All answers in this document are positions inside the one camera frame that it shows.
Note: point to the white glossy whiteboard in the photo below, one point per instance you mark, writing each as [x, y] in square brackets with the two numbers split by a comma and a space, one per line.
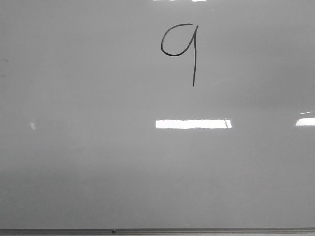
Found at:
[157, 114]

